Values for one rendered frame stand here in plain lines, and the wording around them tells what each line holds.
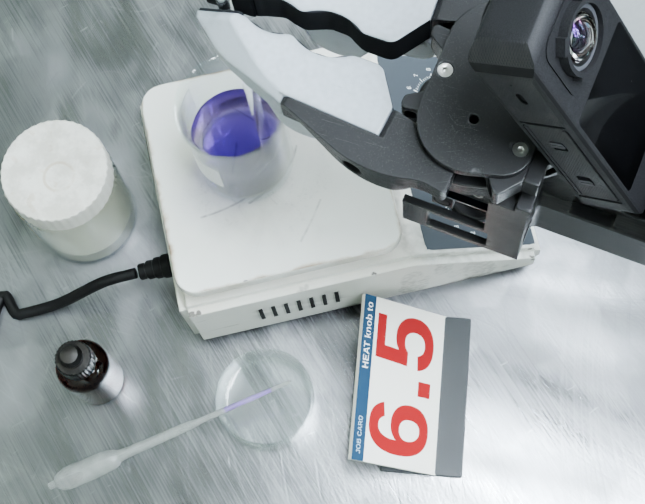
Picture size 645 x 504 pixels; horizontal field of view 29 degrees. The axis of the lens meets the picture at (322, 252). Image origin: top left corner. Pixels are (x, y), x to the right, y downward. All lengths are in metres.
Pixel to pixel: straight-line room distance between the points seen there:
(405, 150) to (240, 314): 0.23
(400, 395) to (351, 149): 0.25
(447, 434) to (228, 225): 0.17
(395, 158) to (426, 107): 0.02
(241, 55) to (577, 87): 0.14
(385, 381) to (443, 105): 0.25
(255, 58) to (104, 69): 0.32
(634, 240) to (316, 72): 0.14
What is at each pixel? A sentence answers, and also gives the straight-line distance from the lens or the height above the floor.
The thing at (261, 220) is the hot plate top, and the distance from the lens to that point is 0.65.
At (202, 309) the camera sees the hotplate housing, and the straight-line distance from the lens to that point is 0.66.
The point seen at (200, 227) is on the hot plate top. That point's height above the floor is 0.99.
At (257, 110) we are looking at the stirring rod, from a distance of 0.59.
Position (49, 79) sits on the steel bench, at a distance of 0.80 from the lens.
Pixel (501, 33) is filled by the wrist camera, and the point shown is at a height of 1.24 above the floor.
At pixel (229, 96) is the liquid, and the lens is 0.64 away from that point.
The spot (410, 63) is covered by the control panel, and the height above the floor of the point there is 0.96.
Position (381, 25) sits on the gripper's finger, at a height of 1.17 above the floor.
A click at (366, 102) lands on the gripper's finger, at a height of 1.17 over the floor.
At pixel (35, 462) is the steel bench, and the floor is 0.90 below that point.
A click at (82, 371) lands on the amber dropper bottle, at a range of 0.67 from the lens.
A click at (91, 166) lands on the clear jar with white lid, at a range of 0.68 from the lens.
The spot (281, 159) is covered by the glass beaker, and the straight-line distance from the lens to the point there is 0.62.
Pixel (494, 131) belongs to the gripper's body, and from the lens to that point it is 0.47.
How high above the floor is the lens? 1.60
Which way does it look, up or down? 73 degrees down
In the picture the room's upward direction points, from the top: 12 degrees counter-clockwise
